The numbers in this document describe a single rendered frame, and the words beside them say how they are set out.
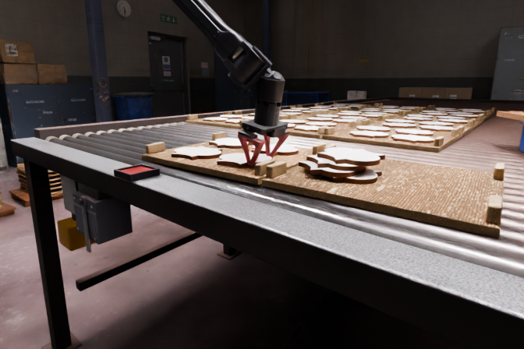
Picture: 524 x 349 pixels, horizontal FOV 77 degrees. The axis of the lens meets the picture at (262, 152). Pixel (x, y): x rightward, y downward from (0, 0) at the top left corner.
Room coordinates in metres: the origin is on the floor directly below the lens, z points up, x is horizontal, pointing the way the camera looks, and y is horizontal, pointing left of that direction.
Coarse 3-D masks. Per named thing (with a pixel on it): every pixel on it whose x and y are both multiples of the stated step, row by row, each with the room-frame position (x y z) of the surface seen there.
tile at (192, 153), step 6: (180, 150) 0.91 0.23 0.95; (186, 150) 0.91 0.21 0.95; (192, 150) 0.91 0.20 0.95; (198, 150) 0.91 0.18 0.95; (204, 150) 0.91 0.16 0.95; (210, 150) 0.91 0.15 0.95; (216, 150) 0.91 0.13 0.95; (174, 156) 0.87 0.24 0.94; (180, 156) 0.87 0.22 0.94; (186, 156) 0.86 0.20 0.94; (192, 156) 0.84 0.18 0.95; (198, 156) 0.86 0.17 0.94; (204, 156) 0.85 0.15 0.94; (210, 156) 0.86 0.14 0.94; (216, 156) 0.87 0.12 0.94
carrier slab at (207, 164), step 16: (208, 144) 1.07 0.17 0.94; (160, 160) 0.86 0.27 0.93; (176, 160) 0.84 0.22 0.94; (192, 160) 0.84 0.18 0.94; (208, 160) 0.84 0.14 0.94; (288, 160) 0.84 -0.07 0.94; (304, 160) 0.84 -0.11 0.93; (224, 176) 0.73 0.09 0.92; (240, 176) 0.70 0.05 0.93; (256, 176) 0.69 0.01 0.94
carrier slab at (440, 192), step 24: (384, 168) 0.76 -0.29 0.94; (408, 168) 0.76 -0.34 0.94; (432, 168) 0.76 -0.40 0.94; (456, 168) 0.76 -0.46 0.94; (312, 192) 0.60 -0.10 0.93; (336, 192) 0.58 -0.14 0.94; (360, 192) 0.58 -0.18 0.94; (384, 192) 0.58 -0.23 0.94; (408, 192) 0.58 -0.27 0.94; (432, 192) 0.58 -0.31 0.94; (456, 192) 0.58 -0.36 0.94; (480, 192) 0.58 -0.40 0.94; (408, 216) 0.50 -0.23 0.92; (432, 216) 0.48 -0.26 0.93; (456, 216) 0.47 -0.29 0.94; (480, 216) 0.47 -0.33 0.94
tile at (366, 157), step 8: (320, 152) 0.73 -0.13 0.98; (328, 152) 0.73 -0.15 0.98; (336, 152) 0.73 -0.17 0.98; (344, 152) 0.73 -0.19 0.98; (352, 152) 0.73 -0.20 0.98; (360, 152) 0.73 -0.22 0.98; (368, 152) 0.73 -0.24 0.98; (336, 160) 0.66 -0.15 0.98; (344, 160) 0.67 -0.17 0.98; (352, 160) 0.66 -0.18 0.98; (360, 160) 0.65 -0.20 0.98; (368, 160) 0.65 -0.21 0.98; (376, 160) 0.65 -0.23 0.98
